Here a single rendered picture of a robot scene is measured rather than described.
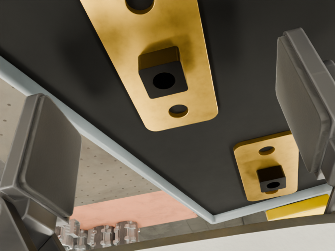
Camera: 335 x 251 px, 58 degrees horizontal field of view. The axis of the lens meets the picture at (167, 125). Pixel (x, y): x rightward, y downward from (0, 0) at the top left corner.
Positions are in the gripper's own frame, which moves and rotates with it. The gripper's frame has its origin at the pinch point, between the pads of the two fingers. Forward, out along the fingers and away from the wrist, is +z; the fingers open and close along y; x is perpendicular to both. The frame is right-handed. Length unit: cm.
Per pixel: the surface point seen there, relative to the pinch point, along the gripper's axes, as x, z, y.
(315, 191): -15.6, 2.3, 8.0
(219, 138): -6.4, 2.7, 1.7
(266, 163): -9.8, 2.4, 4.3
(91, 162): -72, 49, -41
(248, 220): -195, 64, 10
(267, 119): -5.6, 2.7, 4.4
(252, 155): -8.5, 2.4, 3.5
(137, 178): -88, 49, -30
